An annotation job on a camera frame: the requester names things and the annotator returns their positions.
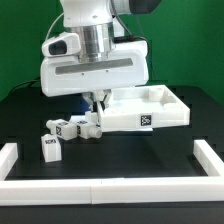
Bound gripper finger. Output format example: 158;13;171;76
98;89;112;109
82;92;97;112

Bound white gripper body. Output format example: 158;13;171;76
41;41;149;97

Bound white square tabletop part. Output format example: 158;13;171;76
97;85;190;132

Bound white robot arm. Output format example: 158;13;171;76
40;0;162;105

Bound white tag sheet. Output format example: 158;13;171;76
70;115;86;124

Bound white U-shaped fence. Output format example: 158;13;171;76
0;140;224;206

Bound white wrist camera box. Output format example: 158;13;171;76
42;32;81;57

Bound black cables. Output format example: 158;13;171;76
9;78;43;96

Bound grey cable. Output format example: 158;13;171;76
46;13;66;39

